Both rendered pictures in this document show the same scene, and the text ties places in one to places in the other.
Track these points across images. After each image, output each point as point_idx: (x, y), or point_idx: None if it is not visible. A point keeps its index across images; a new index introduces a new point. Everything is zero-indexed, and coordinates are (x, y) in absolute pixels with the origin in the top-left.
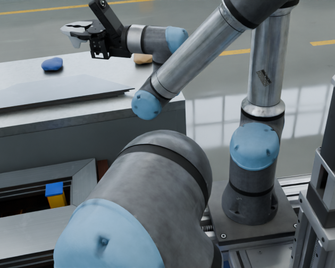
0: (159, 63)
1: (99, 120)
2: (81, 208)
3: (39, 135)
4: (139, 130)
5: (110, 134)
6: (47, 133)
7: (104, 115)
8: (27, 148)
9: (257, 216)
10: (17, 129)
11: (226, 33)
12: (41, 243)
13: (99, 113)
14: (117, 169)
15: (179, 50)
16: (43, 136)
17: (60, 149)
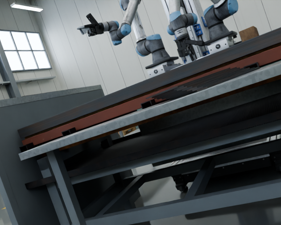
0: (115, 29)
1: (81, 92)
2: None
3: (64, 98)
4: (93, 98)
5: (86, 100)
6: (67, 97)
7: (81, 89)
8: (62, 106)
9: (168, 54)
10: (57, 93)
11: (137, 2)
12: None
13: (80, 88)
14: None
15: (127, 11)
16: (66, 99)
17: (73, 107)
